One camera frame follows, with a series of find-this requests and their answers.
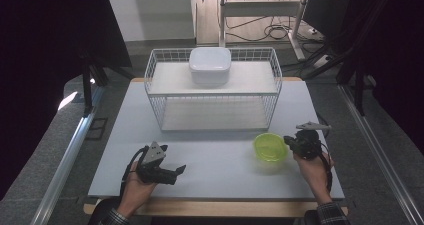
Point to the person's left hand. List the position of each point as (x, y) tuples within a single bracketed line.
[(136, 190)]

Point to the person's right hand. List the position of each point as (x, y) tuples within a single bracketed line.
[(311, 176)]

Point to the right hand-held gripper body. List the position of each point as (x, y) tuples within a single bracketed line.
[(308, 140)]

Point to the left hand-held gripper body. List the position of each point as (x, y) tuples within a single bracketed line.
[(153, 166)]

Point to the white power strip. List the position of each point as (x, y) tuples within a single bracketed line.
[(321, 61)]

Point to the white desk frame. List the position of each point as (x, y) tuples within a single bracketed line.
[(256, 8)]

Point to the black metal stand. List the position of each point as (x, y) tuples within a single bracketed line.
[(358, 85), (88, 85)]

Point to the aluminium rail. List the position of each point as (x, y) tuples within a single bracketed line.
[(383, 151), (65, 158)]

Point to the green plastic bowl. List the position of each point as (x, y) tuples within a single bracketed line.
[(270, 147)]

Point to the white board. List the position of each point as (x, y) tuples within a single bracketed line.
[(151, 15)]

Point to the white lidded plastic box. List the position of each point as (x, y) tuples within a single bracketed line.
[(210, 65)]

